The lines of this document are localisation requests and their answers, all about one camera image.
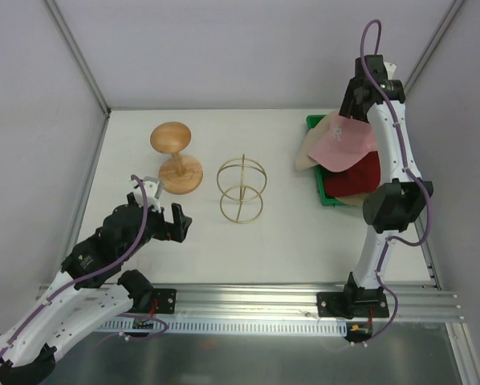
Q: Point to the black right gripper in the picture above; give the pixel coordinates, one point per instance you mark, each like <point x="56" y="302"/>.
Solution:
<point x="352" y="101"/>

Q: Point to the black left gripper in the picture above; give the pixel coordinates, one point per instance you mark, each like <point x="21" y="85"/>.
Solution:
<point x="168" y="226"/>

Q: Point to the pink baseball cap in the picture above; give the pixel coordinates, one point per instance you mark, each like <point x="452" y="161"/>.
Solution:
<point x="345" y="143"/>

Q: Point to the red baseball cap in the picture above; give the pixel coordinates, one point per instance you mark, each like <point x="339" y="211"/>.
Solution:
<point x="362" y="177"/>

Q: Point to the khaki sport baseball cap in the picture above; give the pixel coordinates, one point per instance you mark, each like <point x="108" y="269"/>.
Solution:
<point x="354" y="200"/>

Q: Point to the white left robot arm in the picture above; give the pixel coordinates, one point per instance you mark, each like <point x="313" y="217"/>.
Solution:
<point x="89" y="289"/>

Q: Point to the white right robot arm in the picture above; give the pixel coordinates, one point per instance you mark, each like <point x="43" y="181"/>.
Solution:
<point x="401" y="196"/>

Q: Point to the wooden hat stand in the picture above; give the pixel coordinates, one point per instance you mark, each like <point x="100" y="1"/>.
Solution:
<point x="180" y="174"/>

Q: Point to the cream beige baseball cap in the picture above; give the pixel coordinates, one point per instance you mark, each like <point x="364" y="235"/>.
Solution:
<point x="302" y="160"/>

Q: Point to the green plastic tray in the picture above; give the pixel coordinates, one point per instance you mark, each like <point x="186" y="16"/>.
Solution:
<point x="321" y="173"/>

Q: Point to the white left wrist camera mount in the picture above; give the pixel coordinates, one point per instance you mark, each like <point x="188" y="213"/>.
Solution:
<point x="150" y="187"/>

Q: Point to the gold wire hat stand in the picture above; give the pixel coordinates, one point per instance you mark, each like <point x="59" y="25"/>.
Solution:
<point x="241" y="203"/>

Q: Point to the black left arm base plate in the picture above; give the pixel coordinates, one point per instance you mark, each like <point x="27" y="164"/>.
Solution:
<point x="163" y="301"/>

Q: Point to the white slotted cable duct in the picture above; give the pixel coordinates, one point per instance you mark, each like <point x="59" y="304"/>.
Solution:
<point x="308" y="326"/>

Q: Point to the right aluminium frame post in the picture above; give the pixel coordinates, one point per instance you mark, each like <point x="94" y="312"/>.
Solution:
<point x="447" y="20"/>

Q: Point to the aluminium frame post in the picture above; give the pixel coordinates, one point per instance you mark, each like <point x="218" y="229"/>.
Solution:
<point x="69" y="40"/>
<point x="447" y="20"/>

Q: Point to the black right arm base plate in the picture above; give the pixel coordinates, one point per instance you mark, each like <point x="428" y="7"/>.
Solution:
<point x="340" y="305"/>

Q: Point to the left aluminium frame post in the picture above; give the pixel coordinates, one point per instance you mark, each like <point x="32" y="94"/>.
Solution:
<point x="69" y="40"/>

